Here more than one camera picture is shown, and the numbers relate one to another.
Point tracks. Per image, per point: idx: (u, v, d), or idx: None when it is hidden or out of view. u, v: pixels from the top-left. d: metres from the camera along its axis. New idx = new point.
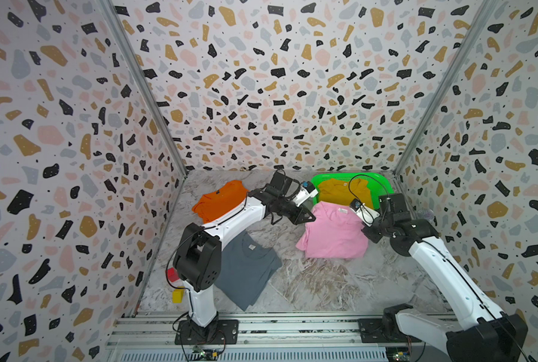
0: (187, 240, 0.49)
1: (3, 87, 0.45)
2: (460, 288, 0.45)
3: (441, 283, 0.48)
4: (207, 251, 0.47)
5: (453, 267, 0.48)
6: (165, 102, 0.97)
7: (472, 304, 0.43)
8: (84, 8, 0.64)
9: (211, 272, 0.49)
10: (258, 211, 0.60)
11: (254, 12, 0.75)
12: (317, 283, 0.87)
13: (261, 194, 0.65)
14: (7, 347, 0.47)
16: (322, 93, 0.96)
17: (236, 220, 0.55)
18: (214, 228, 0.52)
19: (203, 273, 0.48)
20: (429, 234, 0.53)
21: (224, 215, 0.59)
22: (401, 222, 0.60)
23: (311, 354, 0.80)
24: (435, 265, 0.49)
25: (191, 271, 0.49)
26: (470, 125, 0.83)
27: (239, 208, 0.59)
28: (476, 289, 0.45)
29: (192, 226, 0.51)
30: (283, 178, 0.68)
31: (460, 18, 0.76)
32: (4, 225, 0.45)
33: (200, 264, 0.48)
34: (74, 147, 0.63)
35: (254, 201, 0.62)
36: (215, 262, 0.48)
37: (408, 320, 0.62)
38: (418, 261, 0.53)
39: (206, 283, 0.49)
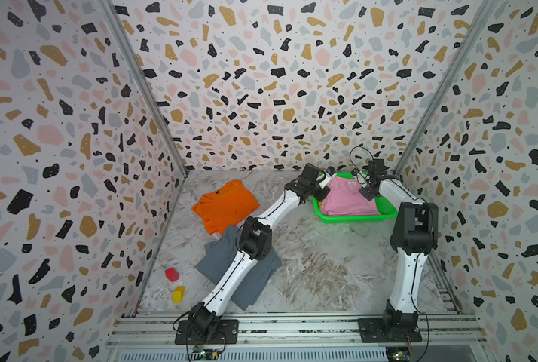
0: (248, 226, 0.71)
1: (3, 86, 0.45)
2: (401, 193, 0.69)
3: (393, 195, 0.72)
4: (264, 234, 0.68)
5: (401, 188, 0.72)
6: (164, 102, 0.97)
7: (406, 198, 0.66)
8: (84, 7, 0.64)
9: (266, 250, 0.70)
10: (294, 201, 0.78)
11: (254, 12, 0.75)
12: (317, 283, 0.87)
13: (296, 185, 0.83)
14: (7, 346, 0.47)
16: (322, 93, 0.96)
17: (279, 210, 0.74)
18: (264, 218, 0.72)
19: (261, 249, 0.70)
20: (393, 176, 0.80)
21: (271, 207, 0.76)
22: (377, 173, 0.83)
23: (311, 354, 0.80)
24: (390, 188, 0.74)
25: (252, 248, 0.72)
26: (470, 125, 0.83)
27: (280, 200, 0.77)
28: (410, 193, 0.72)
29: (250, 217, 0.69)
30: (313, 170, 0.83)
31: (460, 18, 0.76)
32: (4, 225, 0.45)
33: (260, 243, 0.70)
34: (74, 146, 0.63)
35: (291, 193, 0.80)
36: (269, 242, 0.69)
37: (394, 293, 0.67)
38: (382, 191, 0.79)
39: (262, 256, 0.70)
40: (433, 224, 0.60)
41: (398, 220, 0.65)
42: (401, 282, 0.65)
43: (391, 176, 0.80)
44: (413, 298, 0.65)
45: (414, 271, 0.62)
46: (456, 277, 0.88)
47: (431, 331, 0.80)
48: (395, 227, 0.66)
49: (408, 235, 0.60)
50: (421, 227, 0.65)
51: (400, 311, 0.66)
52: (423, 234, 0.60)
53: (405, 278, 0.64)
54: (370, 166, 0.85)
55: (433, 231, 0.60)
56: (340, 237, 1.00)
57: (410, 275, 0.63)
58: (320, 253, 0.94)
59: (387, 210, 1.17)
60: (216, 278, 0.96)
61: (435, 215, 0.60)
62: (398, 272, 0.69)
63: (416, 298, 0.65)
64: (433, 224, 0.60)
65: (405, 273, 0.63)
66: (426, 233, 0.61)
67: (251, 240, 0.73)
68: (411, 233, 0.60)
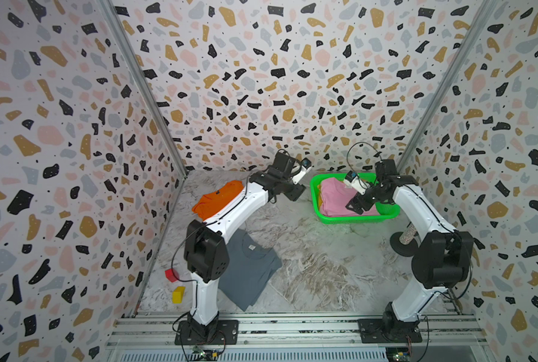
0: (191, 237, 0.51)
1: (3, 87, 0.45)
2: (425, 213, 0.55)
3: (414, 212, 0.57)
4: (212, 246, 0.48)
5: (424, 202, 0.58)
6: (164, 102, 0.97)
7: (432, 221, 0.53)
8: (84, 8, 0.64)
9: (221, 264, 0.51)
10: (261, 197, 0.59)
11: (254, 12, 0.75)
12: (317, 283, 0.87)
13: (264, 176, 0.63)
14: (7, 347, 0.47)
16: (322, 93, 0.97)
17: (238, 211, 0.55)
18: (215, 222, 0.52)
19: (212, 265, 0.50)
20: (411, 182, 0.65)
21: (225, 208, 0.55)
22: (388, 175, 0.71)
23: (312, 354, 0.80)
24: (410, 201, 0.59)
25: (200, 265, 0.52)
26: (470, 125, 0.83)
27: (239, 197, 0.58)
28: (437, 213, 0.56)
29: (194, 222, 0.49)
30: (286, 158, 0.65)
31: (460, 18, 0.76)
32: (4, 225, 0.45)
33: (209, 257, 0.49)
34: (74, 147, 0.63)
35: (256, 188, 0.60)
36: (221, 253, 0.50)
37: (401, 307, 0.65)
38: (399, 204, 0.63)
39: (216, 275, 0.52)
40: (465, 258, 0.48)
41: (422, 248, 0.51)
42: (414, 305, 0.59)
43: (408, 180, 0.65)
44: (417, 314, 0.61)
45: (428, 298, 0.55)
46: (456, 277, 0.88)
47: (431, 332, 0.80)
48: (419, 256, 0.52)
49: (433, 271, 0.49)
50: (449, 259, 0.52)
51: (400, 320, 0.65)
52: (454, 270, 0.50)
53: (415, 302, 0.58)
54: (378, 167, 0.76)
55: (466, 267, 0.49)
56: (340, 237, 1.00)
57: (420, 302, 0.57)
58: (320, 253, 0.94)
59: (387, 210, 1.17)
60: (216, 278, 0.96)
61: (469, 248, 0.48)
62: (406, 289, 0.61)
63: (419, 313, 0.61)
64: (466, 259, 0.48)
65: (417, 299, 0.57)
66: (456, 268, 0.50)
67: (197, 254, 0.53)
68: (439, 269, 0.49)
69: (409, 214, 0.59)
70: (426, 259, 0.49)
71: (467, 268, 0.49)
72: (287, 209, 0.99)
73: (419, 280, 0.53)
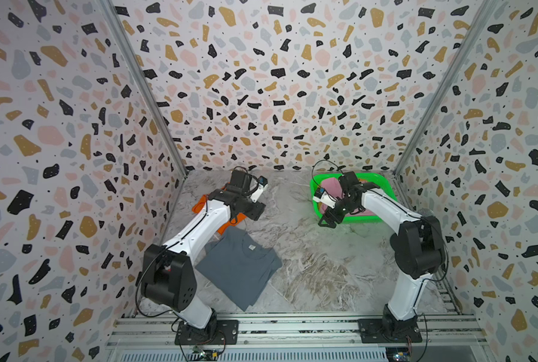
0: (151, 265, 0.45)
1: (3, 87, 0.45)
2: (392, 208, 0.60)
3: (383, 211, 0.63)
4: (176, 269, 0.43)
5: (389, 200, 0.64)
6: (165, 102, 0.97)
7: (400, 213, 0.58)
8: (84, 8, 0.64)
9: (187, 289, 0.46)
10: (223, 213, 0.57)
11: (254, 12, 0.75)
12: (317, 283, 0.87)
13: (223, 193, 0.62)
14: (7, 347, 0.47)
16: (322, 93, 0.97)
17: (201, 228, 0.52)
18: (177, 243, 0.48)
19: (178, 292, 0.44)
20: (374, 186, 0.71)
21: (187, 228, 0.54)
22: (352, 185, 0.78)
23: (312, 354, 0.80)
24: (377, 201, 0.65)
25: (165, 295, 0.45)
26: (470, 125, 0.83)
27: (200, 216, 0.55)
28: (403, 207, 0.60)
29: (151, 250, 0.45)
30: (243, 174, 0.66)
31: (460, 18, 0.76)
32: (4, 225, 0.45)
33: (172, 284, 0.44)
34: (74, 147, 0.63)
35: (217, 204, 0.58)
36: (188, 277, 0.45)
37: (395, 305, 0.66)
38: (368, 208, 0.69)
39: (184, 303, 0.46)
40: (438, 240, 0.52)
41: (399, 242, 0.55)
42: (407, 299, 0.60)
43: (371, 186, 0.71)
44: (414, 308, 0.62)
45: (418, 290, 0.57)
46: (456, 277, 0.88)
47: (431, 332, 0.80)
48: (399, 251, 0.55)
49: (416, 260, 0.51)
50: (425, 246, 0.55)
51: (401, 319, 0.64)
52: (433, 254, 0.53)
53: (408, 298, 0.60)
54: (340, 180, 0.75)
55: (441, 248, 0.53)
56: (340, 237, 1.00)
57: (414, 294, 0.58)
58: (320, 253, 0.94)
59: None
60: (217, 278, 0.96)
61: (437, 229, 0.52)
62: (397, 285, 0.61)
63: (416, 307, 0.62)
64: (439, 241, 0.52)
65: (409, 293, 0.59)
66: (433, 253, 0.53)
67: (160, 283, 0.46)
68: (420, 257, 0.52)
69: (377, 214, 0.66)
70: (406, 252, 0.53)
71: (442, 249, 0.53)
72: (287, 209, 0.99)
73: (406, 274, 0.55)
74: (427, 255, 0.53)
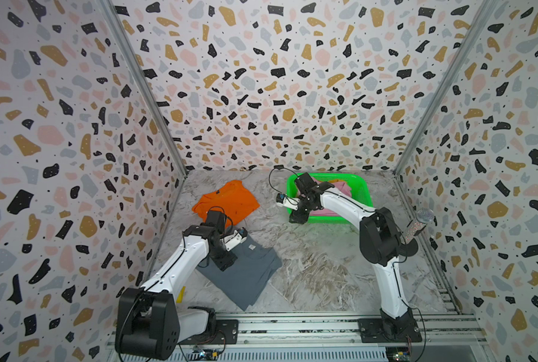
0: (129, 312, 0.41)
1: (3, 86, 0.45)
2: (349, 206, 0.65)
3: (340, 210, 0.68)
4: (158, 311, 0.40)
5: (345, 197, 0.69)
6: (164, 102, 0.97)
7: (357, 210, 0.63)
8: (84, 8, 0.64)
9: (171, 332, 0.42)
10: (202, 247, 0.56)
11: (254, 12, 0.75)
12: (317, 283, 0.87)
13: (199, 228, 0.62)
14: (7, 347, 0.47)
16: (322, 93, 0.96)
17: (180, 265, 0.50)
18: (157, 283, 0.45)
19: (161, 338, 0.40)
20: (328, 186, 0.75)
21: (166, 265, 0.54)
22: (310, 188, 0.81)
23: (312, 354, 0.80)
24: (334, 200, 0.69)
25: (145, 342, 0.41)
26: (470, 125, 0.83)
27: (179, 252, 0.54)
28: (359, 204, 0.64)
29: (126, 296, 0.42)
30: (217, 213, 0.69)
31: (460, 18, 0.76)
32: (4, 225, 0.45)
33: (155, 329, 0.40)
34: (74, 146, 0.63)
35: (194, 239, 0.58)
36: (172, 318, 0.42)
37: (386, 304, 0.67)
38: (326, 207, 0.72)
39: (168, 351, 0.41)
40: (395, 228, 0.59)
41: (362, 237, 0.59)
42: (389, 292, 0.63)
43: (326, 185, 0.76)
44: (402, 300, 0.64)
45: (395, 277, 0.62)
46: (456, 277, 0.88)
47: (431, 332, 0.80)
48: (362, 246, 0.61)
49: (379, 250, 0.57)
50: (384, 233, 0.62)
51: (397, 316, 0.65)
52: (389, 242, 0.59)
53: (392, 291, 0.62)
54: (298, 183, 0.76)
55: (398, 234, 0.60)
56: (340, 236, 1.00)
57: (394, 284, 0.62)
58: (320, 253, 0.94)
59: None
60: (216, 278, 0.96)
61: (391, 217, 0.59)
62: (378, 280, 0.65)
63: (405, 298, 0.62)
64: (395, 228, 0.59)
65: (390, 284, 0.62)
66: (392, 239, 0.60)
67: (138, 332, 0.42)
68: (381, 248, 0.58)
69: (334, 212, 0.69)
70: (368, 245, 0.59)
71: (398, 233, 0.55)
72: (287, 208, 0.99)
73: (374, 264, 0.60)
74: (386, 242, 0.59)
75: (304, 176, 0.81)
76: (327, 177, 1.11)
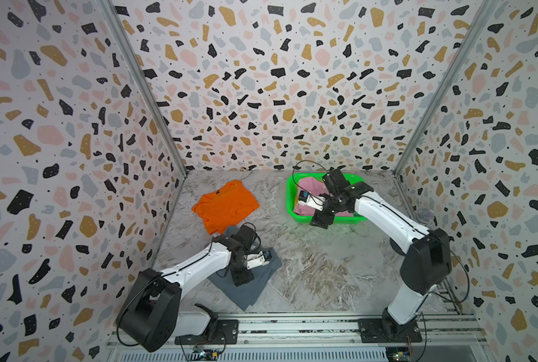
0: (139, 291, 0.44)
1: (3, 87, 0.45)
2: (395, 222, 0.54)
3: (383, 223, 0.56)
4: (163, 300, 0.42)
5: (387, 210, 0.57)
6: (164, 102, 0.97)
7: (405, 229, 0.52)
8: (84, 8, 0.64)
9: (166, 327, 0.42)
10: (222, 259, 0.58)
11: (254, 12, 0.75)
12: (317, 283, 0.87)
13: (227, 238, 0.65)
14: (7, 347, 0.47)
16: (322, 93, 0.96)
17: (199, 267, 0.51)
18: (173, 274, 0.47)
19: (154, 329, 0.41)
20: (365, 189, 0.64)
21: (186, 261, 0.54)
22: (343, 188, 0.69)
23: (312, 354, 0.80)
24: (374, 210, 0.58)
25: (140, 328, 0.42)
26: (470, 125, 0.83)
27: (202, 253, 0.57)
28: (406, 219, 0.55)
29: (147, 274, 0.45)
30: (250, 231, 0.71)
31: (460, 18, 0.76)
32: (4, 225, 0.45)
33: (154, 317, 0.42)
34: (74, 146, 0.63)
35: (220, 246, 0.60)
36: (172, 313, 0.42)
37: (397, 311, 0.64)
38: (362, 215, 0.62)
39: (158, 342, 0.42)
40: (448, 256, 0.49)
41: (408, 262, 0.49)
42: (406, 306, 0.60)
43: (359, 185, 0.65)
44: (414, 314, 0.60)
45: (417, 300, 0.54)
46: (456, 277, 0.88)
47: (430, 332, 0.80)
48: (404, 269, 0.52)
49: (428, 280, 0.49)
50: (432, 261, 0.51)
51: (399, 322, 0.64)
52: (440, 268, 0.50)
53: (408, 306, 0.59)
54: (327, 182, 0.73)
55: (449, 262, 0.50)
56: (340, 237, 1.00)
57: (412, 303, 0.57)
58: (320, 253, 0.94)
59: None
60: (216, 278, 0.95)
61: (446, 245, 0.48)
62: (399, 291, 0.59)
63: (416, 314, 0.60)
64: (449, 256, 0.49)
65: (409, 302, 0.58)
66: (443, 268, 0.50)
67: (139, 314, 0.43)
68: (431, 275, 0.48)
69: (376, 224, 0.59)
70: (416, 271, 0.48)
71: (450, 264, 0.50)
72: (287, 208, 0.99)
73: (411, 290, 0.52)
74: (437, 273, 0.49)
75: (334, 176, 0.69)
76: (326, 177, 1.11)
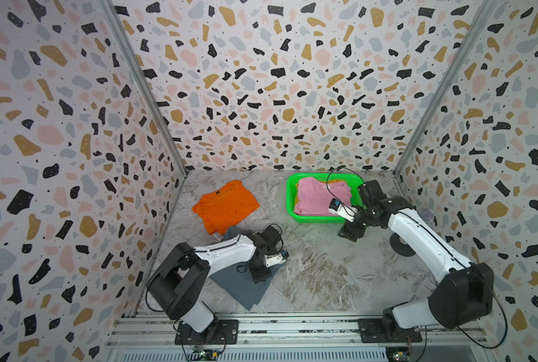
0: (172, 262, 0.47)
1: (3, 87, 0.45)
2: (432, 246, 0.49)
3: (419, 245, 0.51)
4: (192, 275, 0.45)
5: (426, 231, 0.52)
6: (164, 102, 0.97)
7: (443, 257, 0.47)
8: (84, 8, 0.64)
9: (187, 300, 0.45)
10: (248, 251, 0.60)
11: (254, 12, 0.75)
12: (317, 283, 0.87)
13: (253, 237, 0.66)
14: (7, 347, 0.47)
16: (322, 93, 0.96)
17: (227, 253, 0.54)
18: (205, 252, 0.51)
19: (178, 299, 0.44)
20: (403, 205, 0.59)
21: (218, 244, 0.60)
22: (380, 200, 0.66)
23: (312, 354, 0.80)
24: (411, 230, 0.53)
25: (166, 297, 0.45)
26: (470, 125, 0.83)
27: (232, 241, 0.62)
28: (446, 246, 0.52)
29: (180, 249, 0.48)
30: (276, 233, 0.73)
31: (460, 18, 0.76)
32: (4, 225, 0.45)
33: (181, 289, 0.44)
34: (74, 146, 0.63)
35: (248, 239, 0.63)
36: (196, 287, 0.45)
37: (402, 315, 0.63)
38: (396, 231, 0.57)
39: (178, 312, 0.44)
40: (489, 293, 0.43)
41: (441, 290, 0.45)
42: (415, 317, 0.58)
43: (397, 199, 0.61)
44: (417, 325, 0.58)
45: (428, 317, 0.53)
46: None
47: (430, 332, 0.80)
48: (435, 299, 0.47)
49: (460, 314, 0.43)
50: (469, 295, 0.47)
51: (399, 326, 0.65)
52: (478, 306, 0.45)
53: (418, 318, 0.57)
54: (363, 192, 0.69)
55: (489, 302, 0.44)
56: (340, 237, 1.00)
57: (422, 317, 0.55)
58: (320, 253, 0.94)
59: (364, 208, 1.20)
60: (218, 279, 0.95)
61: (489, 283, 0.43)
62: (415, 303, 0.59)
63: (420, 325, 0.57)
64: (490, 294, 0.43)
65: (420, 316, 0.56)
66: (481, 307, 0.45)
67: (166, 284, 0.46)
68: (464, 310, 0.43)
69: (411, 244, 0.54)
70: (448, 302, 0.44)
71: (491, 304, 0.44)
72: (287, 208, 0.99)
73: (441, 323, 0.47)
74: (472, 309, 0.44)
75: (371, 186, 0.66)
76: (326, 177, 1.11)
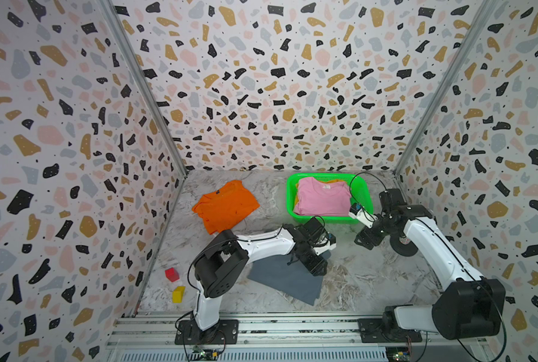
0: (217, 246, 0.51)
1: (3, 87, 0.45)
2: (444, 255, 0.49)
3: (429, 253, 0.51)
4: (232, 262, 0.48)
5: (440, 240, 0.52)
6: (164, 102, 0.97)
7: (452, 267, 0.46)
8: (84, 7, 0.64)
9: (225, 283, 0.48)
10: (285, 246, 0.61)
11: (254, 12, 0.75)
12: (317, 283, 0.87)
13: (294, 230, 0.66)
14: (7, 347, 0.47)
16: (322, 93, 0.96)
17: (267, 244, 0.56)
18: (246, 241, 0.53)
19: (218, 280, 0.48)
20: (422, 213, 0.59)
21: (259, 234, 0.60)
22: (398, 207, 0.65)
23: (311, 354, 0.80)
24: (423, 236, 0.53)
25: (206, 276, 0.49)
26: (470, 125, 0.83)
27: (273, 233, 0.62)
28: (459, 257, 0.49)
29: (225, 233, 0.52)
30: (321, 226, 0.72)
31: (460, 18, 0.76)
32: (4, 225, 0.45)
33: (220, 271, 0.48)
34: (74, 146, 0.63)
35: (287, 233, 0.63)
36: (234, 274, 0.48)
37: (403, 316, 0.64)
38: (410, 237, 0.58)
39: (217, 292, 0.48)
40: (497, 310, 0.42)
41: (443, 299, 0.45)
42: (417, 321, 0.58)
43: (416, 207, 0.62)
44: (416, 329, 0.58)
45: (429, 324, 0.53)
46: None
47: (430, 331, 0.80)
48: (438, 305, 0.46)
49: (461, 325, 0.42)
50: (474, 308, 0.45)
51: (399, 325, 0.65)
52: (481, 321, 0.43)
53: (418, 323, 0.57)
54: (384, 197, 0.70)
55: (496, 320, 0.42)
56: (340, 237, 1.00)
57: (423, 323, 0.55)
58: None
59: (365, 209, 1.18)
60: (262, 280, 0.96)
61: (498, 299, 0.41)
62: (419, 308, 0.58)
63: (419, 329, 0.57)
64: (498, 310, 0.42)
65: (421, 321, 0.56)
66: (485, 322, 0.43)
67: (209, 265, 0.51)
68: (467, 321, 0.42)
69: (423, 252, 0.54)
70: (450, 311, 0.43)
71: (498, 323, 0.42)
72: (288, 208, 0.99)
73: (441, 332, 0.46)
74: (475, 322, 0.43)
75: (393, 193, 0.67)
76: (327, 177, 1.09)
